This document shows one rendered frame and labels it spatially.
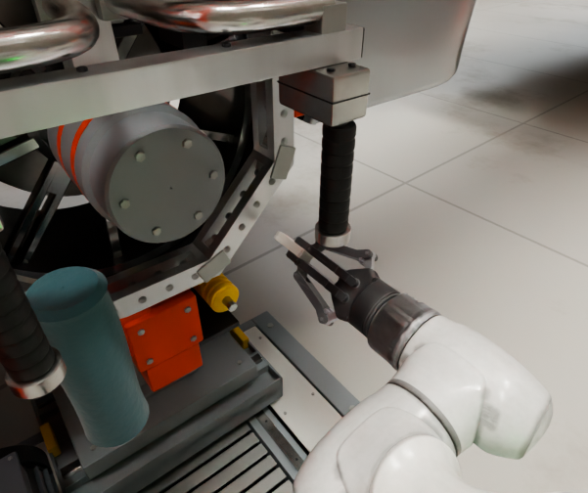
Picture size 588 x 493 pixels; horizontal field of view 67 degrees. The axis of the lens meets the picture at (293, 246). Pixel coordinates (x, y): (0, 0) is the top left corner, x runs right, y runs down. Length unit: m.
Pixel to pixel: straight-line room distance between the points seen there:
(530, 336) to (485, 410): 1.11
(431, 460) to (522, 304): 1.31
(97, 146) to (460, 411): 0.44
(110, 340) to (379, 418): 0.31
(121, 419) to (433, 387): 0.40
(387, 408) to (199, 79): 0.35
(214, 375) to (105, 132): 0.72
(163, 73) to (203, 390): 0.79
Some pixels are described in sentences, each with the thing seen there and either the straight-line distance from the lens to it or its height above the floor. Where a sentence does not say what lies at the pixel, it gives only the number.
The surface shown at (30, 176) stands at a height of 0.75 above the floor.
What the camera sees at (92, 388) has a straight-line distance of 0.61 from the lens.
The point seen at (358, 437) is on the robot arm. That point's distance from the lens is 0.47.
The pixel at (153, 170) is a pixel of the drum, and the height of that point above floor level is 0.87.
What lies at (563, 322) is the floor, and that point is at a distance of 1.72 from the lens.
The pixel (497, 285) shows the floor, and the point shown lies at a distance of 1.77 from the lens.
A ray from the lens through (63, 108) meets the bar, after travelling 0.36.
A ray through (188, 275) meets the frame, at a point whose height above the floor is 0.61.
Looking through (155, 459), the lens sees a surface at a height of 0.17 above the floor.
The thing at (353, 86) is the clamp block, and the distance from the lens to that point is 0.46.
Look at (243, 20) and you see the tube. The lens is 0.42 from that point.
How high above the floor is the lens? 1.07
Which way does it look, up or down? 37 degrees down
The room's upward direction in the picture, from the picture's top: straight up
